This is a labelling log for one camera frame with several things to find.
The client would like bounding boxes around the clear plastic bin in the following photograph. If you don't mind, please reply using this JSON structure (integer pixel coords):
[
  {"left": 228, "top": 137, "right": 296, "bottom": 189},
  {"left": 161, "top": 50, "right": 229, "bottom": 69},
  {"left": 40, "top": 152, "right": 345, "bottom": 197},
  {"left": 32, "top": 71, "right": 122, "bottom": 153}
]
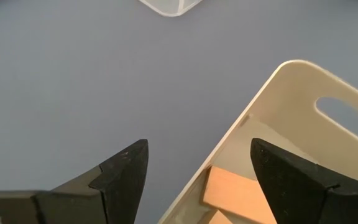
[{"left": 137, "top": 0, "right": 204, "bottom": 18}]

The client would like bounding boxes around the beige plastic bin with handles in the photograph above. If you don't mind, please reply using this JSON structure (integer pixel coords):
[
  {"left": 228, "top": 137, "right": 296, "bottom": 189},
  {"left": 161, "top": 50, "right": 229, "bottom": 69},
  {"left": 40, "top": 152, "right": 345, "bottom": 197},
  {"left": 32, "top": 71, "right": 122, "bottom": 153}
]
[{"left": 157, "top": 58, "right": 358, "bottom": 224}]

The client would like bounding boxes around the long natural wood block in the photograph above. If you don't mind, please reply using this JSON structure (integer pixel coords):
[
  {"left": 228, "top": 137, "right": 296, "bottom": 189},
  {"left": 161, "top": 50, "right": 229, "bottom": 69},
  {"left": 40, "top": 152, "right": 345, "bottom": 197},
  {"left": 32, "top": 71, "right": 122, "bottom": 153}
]
[{"left": 202, "top": 166, "right": 278, "bottom": 224}]

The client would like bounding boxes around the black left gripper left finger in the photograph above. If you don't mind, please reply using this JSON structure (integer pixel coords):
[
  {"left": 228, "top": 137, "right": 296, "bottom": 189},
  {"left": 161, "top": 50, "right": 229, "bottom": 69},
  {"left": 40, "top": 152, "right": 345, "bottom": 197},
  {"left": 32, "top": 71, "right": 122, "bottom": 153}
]
[{"left": 0, "top": 138, "right": 149, "bottom": 224}]

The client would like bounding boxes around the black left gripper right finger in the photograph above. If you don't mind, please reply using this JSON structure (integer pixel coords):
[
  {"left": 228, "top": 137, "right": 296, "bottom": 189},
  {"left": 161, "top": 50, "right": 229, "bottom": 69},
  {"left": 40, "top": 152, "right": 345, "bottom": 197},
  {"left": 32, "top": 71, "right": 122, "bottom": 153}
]
[{"left": 249, "top": 138, "right": 358, "bottom": 224}]

